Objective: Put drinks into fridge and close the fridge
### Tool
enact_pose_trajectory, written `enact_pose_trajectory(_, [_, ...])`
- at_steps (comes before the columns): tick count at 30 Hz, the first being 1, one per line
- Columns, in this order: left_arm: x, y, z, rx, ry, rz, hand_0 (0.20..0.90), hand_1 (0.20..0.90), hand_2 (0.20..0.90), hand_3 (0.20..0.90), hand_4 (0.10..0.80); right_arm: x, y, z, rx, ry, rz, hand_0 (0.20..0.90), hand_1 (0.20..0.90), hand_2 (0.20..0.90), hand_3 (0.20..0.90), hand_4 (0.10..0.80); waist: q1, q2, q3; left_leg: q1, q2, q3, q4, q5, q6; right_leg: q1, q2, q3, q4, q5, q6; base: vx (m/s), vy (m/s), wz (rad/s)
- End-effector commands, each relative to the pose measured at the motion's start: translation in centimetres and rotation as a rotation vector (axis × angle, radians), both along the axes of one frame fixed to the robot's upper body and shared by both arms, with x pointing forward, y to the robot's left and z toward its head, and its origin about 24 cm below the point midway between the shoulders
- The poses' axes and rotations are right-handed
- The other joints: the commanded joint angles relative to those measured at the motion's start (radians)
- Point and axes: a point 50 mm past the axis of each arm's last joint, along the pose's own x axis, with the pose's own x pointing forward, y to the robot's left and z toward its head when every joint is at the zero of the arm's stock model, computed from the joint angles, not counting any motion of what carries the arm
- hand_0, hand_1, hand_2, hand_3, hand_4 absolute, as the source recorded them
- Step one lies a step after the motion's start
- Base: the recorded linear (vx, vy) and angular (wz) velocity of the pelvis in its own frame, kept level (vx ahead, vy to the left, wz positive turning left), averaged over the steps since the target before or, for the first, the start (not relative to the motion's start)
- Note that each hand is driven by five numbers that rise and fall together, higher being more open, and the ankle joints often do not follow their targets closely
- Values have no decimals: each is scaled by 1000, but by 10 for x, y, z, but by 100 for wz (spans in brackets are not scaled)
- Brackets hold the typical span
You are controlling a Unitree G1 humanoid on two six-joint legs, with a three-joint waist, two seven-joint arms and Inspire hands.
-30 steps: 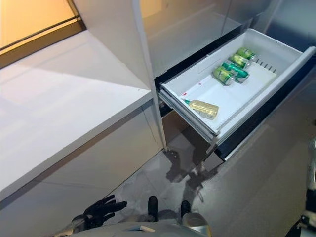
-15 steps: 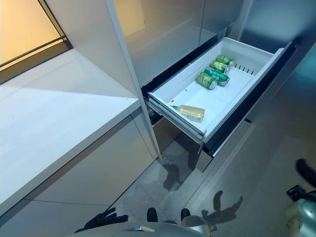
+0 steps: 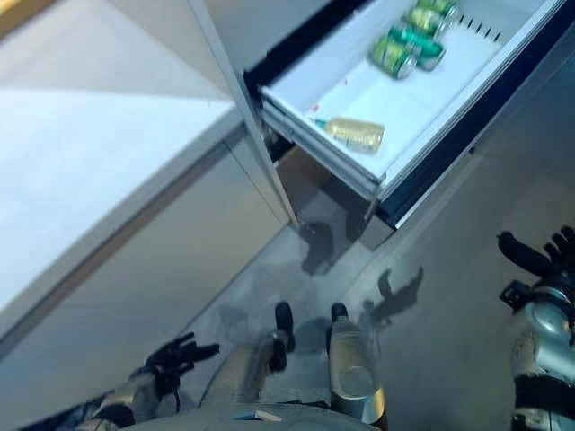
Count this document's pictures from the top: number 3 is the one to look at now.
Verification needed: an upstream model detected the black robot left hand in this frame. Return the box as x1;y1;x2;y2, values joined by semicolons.
142;331;221;392

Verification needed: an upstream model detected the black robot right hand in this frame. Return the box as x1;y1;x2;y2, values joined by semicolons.
496;225;575;280

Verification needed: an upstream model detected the yellow drink bottle white cap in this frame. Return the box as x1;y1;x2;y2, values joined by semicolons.
308;115;386;156

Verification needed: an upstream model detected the white fridge drawer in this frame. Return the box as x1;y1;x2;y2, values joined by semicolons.
243;0;575;233

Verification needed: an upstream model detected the grey robot torso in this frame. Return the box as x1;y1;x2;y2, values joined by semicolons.
133;400;375;431

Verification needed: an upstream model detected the black robot left foot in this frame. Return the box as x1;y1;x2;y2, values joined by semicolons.
272;301;296;354

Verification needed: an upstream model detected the dark green drink can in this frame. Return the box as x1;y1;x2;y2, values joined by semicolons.
387;22;447;72

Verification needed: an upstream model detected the light green drink can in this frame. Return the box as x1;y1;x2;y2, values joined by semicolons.
416;0;463;22
367;34;420;81
405;5;447;38

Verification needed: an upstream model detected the white low bench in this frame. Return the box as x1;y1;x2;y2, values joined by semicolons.
0;0;247;345

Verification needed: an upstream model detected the white tall cabinet panel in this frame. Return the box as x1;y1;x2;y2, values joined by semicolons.
187;0;298;226

